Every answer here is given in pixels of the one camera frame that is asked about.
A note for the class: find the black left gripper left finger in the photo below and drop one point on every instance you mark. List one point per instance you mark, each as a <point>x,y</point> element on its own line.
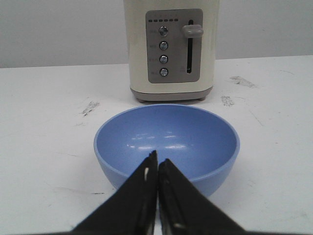
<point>131,210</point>

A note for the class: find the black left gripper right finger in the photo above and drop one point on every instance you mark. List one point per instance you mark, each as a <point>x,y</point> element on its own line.
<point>185,211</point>

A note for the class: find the blue bowl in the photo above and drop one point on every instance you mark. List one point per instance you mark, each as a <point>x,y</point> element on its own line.
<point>201,144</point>

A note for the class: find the cream two-slot toaster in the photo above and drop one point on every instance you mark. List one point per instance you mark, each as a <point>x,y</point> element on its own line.
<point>171,48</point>

